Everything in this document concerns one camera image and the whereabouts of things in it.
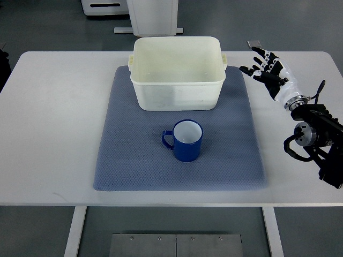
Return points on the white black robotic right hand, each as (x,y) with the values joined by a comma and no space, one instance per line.
(277,77)

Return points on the blue mug white inside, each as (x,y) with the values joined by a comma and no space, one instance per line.
(185,140)

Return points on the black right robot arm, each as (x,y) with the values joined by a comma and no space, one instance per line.
(317,137)

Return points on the cream plastic storage box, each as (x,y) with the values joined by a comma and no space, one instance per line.
(177,73)

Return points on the small grey floor socket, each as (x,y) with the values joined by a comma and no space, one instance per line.
(254,43)

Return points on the white cabinet with base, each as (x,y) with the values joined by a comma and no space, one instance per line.
(151,18)

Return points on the right white table leg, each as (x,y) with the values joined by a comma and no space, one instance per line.
(272,232)

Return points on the white table leg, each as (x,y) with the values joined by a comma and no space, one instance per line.
(75,233)
(272,232)

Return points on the blue textured table mat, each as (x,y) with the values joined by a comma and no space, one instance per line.
(210,150)

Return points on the white appliance with dark slot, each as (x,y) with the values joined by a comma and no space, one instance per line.
(104,7)

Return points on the grey metal floor plate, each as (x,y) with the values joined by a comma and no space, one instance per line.
(175,245)

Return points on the left white table leg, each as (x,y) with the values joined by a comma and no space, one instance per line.
(75,233)

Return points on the dark object at left edge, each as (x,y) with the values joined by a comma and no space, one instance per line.
(5,68)

